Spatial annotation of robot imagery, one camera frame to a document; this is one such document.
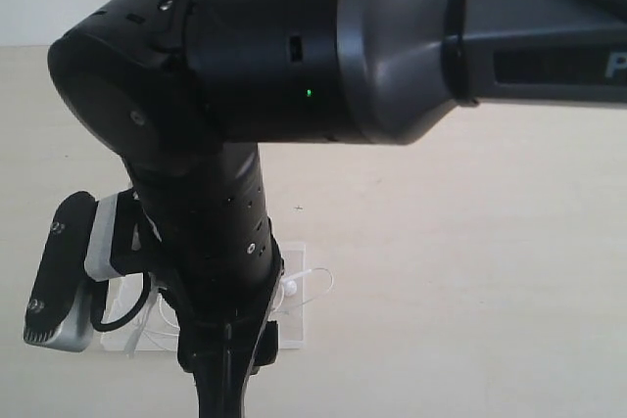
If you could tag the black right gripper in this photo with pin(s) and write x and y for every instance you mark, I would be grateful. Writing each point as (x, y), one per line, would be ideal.
(217, 261)

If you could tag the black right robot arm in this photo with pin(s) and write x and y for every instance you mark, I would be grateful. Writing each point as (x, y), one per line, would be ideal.
(186, 91)

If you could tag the clear plastic hinged storage box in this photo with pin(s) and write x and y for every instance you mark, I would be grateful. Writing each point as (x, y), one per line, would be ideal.
(161, 329)

